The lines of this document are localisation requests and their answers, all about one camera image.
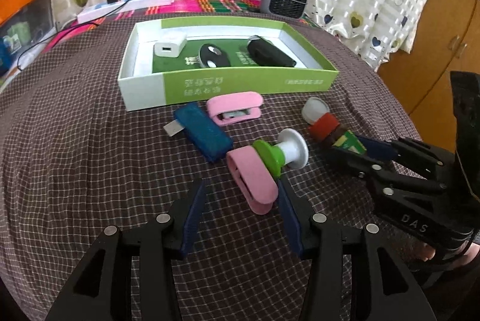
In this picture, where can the pink clip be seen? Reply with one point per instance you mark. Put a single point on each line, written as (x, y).
(234, 107)
(253, 179)

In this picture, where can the wooden cabinet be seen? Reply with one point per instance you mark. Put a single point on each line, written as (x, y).
(420, 80)

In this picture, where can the white round lid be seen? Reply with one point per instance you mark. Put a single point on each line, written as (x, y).
(314, 109)

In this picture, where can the pink green plaid cloth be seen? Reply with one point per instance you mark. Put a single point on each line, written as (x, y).
(176, 7)

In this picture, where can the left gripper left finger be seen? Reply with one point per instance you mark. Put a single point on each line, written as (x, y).
(99, 288)

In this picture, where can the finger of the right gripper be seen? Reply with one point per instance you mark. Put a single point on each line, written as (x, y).
(424, 181)
(404, 151)

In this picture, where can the blue USB device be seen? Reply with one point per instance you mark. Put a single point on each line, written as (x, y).
(201, 131)

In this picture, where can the white power strip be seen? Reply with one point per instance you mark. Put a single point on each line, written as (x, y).
(104, 9)

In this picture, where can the brown checked tablecloth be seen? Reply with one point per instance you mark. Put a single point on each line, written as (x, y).
(73, 161)

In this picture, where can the white charger cube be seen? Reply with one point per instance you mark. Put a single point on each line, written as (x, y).
(169, 48)

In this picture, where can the green white cardboard box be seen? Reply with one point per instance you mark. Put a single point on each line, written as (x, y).
(147, 81)

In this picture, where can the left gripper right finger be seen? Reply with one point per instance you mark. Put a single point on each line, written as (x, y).
(382, 288)

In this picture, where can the orange lid storage bin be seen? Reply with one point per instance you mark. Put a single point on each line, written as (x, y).
(24, 23)

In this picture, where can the green white spool stamp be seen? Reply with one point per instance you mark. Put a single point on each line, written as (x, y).
(291, 150)

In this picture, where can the brown bottle red cap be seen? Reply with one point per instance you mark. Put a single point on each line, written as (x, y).
(330, 133)

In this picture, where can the black round remote fob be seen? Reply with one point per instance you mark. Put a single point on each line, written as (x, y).
(210, 56)

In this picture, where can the black rectangular device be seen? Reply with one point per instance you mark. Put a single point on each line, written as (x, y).
(263, 53)

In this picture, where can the person's right hand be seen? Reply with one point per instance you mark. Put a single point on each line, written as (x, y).
(426, 252)

